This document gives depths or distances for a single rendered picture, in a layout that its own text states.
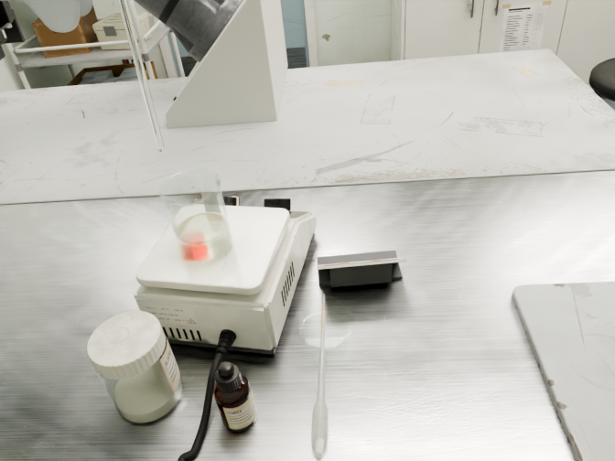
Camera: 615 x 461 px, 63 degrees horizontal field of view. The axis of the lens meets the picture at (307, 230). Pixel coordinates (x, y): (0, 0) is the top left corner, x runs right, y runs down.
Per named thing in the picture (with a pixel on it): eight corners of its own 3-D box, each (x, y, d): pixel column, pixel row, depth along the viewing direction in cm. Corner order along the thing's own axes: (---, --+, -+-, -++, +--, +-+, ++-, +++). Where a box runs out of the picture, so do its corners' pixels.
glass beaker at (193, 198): (180, 239, 50) (157, 167, 45) (234, 229, 50) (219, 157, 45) (178, 279, 45) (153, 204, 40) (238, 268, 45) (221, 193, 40)
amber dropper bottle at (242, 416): (215, 418, 43) (197, 366, 39) (242, 395, 45) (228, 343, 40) (237, 440, 41) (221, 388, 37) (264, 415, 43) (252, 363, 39)
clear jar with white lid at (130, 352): (124, 438, 42) (90, 380, 37) (112, 385, 47) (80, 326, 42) (192, 406, 44) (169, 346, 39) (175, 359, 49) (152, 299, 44)
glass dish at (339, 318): (295, 316, 52) (293, 300, 50) (348, 307, 52) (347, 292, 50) (300, 358, 47) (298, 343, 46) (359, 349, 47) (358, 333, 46)
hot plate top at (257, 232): (185, 209, 55) (183, 202, 54) (293, 214, 52) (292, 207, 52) (133, 285, 46) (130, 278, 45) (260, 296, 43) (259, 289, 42)
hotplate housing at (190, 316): (219, 225, 66) (206, 171, 61) (318, 230, 63) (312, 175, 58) (140, 363, 48) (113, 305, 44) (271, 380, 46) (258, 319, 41)
